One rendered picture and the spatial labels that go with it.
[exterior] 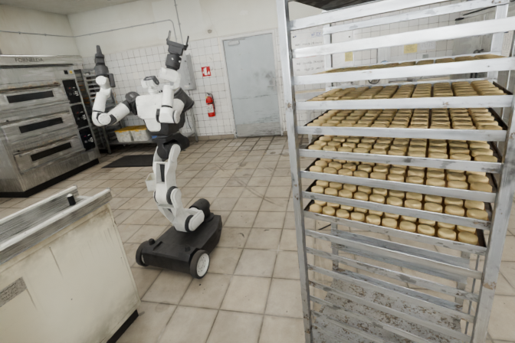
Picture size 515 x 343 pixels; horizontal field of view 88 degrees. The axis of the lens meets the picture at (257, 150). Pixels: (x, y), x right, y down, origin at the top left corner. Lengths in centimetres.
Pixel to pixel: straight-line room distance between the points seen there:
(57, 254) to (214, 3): 505
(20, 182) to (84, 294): 356
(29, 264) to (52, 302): 24
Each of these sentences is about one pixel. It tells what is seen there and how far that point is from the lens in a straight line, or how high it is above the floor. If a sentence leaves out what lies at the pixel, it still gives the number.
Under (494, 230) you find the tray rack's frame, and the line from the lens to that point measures 101.
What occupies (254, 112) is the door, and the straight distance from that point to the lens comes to 570.
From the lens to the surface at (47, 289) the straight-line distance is 169.
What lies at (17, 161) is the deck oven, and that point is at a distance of 514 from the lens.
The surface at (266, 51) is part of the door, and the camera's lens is 554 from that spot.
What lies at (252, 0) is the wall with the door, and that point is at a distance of 565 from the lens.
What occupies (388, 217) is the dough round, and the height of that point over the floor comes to 87.
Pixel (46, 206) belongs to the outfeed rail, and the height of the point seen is 87.
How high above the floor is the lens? 148
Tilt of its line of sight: 18 degrees down
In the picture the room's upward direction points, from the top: 7 degrees counter-clockwise
